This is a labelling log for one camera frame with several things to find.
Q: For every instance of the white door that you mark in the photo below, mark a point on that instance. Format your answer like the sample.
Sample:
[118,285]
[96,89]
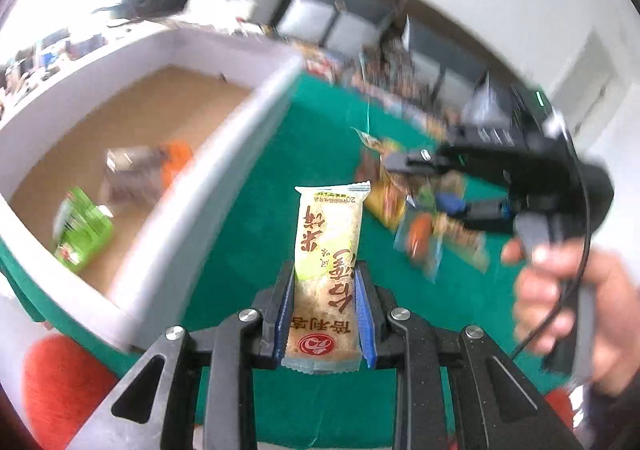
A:
[590,80]

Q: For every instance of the dark cloth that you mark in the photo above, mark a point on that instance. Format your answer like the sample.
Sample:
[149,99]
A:
[150,0]

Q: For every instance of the white cardboard box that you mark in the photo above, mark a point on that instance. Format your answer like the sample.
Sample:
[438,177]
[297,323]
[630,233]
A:
[210,210]

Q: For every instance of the dark floral clothes pile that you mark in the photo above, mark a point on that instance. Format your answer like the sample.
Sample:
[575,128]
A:
[400,80]

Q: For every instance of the green snack packet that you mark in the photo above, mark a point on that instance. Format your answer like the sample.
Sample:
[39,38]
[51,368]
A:
[82,230]

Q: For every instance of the red stool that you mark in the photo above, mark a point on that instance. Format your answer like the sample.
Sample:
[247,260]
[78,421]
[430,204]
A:
[557,407]
[60,390]

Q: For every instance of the packet of brown sausages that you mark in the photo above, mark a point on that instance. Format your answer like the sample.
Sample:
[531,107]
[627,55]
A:
[465,240]

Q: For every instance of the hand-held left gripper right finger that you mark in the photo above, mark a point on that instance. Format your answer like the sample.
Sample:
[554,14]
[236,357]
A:
[367,320]

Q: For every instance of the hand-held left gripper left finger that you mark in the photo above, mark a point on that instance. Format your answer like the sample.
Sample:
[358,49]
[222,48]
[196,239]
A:
[286,310]

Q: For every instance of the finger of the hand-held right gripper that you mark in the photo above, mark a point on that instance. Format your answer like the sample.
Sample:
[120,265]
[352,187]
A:
[415,162]
[452,204]

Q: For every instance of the cluttered small dark items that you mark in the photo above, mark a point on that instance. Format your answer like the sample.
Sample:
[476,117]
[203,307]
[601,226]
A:
[50,52]

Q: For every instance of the pale rice cracker packet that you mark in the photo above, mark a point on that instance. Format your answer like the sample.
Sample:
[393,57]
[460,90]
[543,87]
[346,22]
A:
[325,250]

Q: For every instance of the green patterned satin cloth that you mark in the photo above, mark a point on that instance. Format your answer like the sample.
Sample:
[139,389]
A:
[330,135]

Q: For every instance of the yellow packet with clear window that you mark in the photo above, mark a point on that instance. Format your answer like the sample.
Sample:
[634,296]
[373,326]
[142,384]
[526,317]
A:
[387,205]

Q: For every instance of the orange packet of brown snacks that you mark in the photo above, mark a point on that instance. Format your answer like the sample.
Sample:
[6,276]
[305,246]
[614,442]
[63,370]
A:
[145,170]

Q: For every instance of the person's right hand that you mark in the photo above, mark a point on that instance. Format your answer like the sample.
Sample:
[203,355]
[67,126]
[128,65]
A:
[617,300]

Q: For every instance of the packet of orange sausages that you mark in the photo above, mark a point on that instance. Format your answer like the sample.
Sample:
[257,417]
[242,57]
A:
[417,235]

